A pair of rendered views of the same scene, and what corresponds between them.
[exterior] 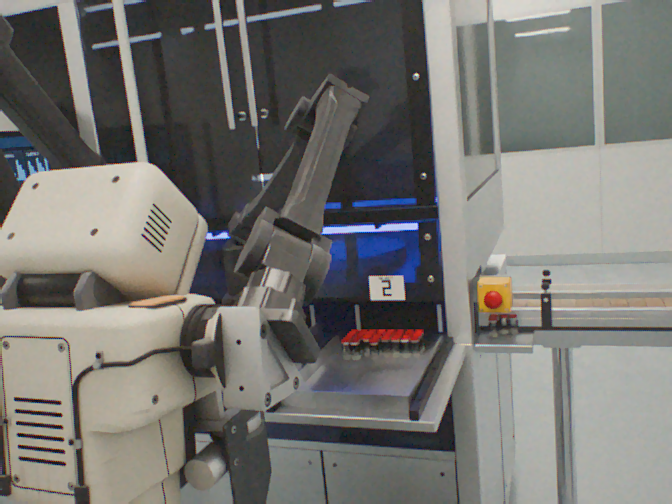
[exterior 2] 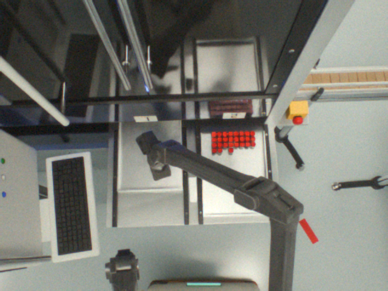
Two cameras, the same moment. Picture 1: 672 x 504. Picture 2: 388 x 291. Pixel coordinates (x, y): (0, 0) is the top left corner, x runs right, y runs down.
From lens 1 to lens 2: 1.46 m
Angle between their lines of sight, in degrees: 65
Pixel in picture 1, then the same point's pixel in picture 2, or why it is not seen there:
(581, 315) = (334, 95)
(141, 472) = not seen: outside the picture
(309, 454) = not seen: hidden behind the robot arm
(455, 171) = (298, 85)
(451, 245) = (281, 104)
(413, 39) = (299, 33)
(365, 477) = not seen: hidden behind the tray
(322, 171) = (290, 281)
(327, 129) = (288, 255)
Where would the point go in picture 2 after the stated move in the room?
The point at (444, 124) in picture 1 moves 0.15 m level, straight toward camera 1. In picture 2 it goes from (302, 70) to (316, 118)
